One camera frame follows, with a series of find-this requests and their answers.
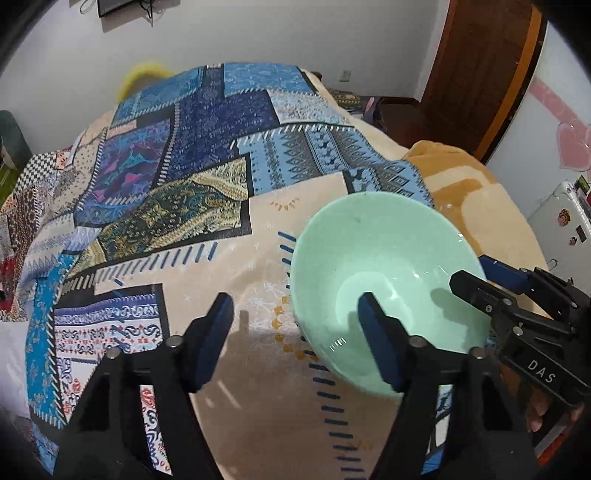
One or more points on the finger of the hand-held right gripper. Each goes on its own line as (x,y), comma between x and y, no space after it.
(503,277)
(480,295)

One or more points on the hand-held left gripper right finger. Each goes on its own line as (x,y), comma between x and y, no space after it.
(376,332)

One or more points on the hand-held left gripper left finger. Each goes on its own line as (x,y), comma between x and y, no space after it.
(217,332)

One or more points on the green bowl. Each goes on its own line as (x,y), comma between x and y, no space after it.
(392,240)

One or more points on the person's right hand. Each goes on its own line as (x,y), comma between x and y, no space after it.
(535,410)

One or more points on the white fridge with stickers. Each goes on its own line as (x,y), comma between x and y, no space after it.
(554,240)

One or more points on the tan fleece blanket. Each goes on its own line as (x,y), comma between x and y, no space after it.
(471,184)

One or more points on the dark wooden nightstand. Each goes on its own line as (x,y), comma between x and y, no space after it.
(397,115)

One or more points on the patchwork printed blanket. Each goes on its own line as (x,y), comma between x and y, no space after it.
(184,138)

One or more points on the brown wooden door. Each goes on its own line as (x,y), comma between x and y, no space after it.
(471,69)

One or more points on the yellow fluffy object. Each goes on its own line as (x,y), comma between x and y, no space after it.
(143,74)

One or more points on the dark green chair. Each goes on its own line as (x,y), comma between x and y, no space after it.
(14,138)

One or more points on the pink heart wall decoration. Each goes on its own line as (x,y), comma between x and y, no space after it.
(572,138)

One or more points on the wall outlet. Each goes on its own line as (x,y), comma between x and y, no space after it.
(345,75)

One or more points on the black wall monitor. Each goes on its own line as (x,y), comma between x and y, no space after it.
(115,7)

